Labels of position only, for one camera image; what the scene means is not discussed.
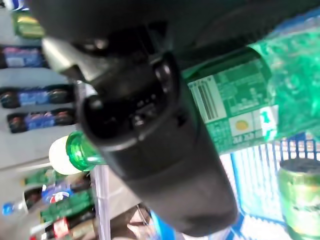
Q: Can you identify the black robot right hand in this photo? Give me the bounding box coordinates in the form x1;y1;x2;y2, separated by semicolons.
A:
27;0;320;238

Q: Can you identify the green plastic soda bottle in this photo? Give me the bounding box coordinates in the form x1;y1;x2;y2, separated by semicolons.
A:
39;196;96;224
48;23;320;176
23;168;89;187

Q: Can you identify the blue plastic shopping basket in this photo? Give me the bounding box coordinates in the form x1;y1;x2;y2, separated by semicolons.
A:
149;4;320;240

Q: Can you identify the green drink can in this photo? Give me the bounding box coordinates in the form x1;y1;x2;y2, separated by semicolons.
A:
11;11;45;39

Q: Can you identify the black store shelf unit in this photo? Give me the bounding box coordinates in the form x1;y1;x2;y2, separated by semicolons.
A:
0;0;156;240

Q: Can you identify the cola bottle red label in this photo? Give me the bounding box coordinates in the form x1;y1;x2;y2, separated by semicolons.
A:
29;214;96;240

